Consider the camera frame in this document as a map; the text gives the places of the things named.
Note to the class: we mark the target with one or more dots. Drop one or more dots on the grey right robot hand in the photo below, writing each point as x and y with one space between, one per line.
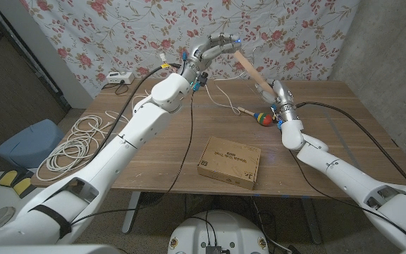
282 93

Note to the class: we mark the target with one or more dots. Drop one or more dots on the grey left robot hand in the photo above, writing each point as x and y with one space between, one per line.
203 49

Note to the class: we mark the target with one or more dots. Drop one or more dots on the wooden hanger with metal rod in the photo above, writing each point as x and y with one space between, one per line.
250 68

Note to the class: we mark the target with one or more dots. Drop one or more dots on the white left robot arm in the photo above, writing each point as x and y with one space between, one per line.
136 130

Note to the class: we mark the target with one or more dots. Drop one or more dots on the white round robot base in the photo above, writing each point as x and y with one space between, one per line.
224 229

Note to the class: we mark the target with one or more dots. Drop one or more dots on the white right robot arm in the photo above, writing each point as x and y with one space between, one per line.
347 173

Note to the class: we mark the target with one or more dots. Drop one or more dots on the colourful wooden maraca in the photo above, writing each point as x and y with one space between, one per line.
265 120

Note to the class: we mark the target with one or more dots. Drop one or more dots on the brown cardboard package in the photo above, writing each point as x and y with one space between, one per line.
229 160

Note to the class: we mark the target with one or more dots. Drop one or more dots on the floral backdrop cloth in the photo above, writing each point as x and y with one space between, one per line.
118 28

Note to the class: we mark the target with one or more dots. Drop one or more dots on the white power strip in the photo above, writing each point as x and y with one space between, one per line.
120 77

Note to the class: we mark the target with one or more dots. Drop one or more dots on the black floor fan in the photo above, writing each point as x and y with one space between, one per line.
151 198

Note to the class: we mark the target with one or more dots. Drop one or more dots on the blue-grey padded stool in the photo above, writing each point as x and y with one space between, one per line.
30 144

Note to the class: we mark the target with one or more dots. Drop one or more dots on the yellow black foot pad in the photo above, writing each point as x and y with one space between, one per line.
7 177
23 187

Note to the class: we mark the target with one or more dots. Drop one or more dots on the white robot chest shell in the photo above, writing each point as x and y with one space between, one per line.
48 249

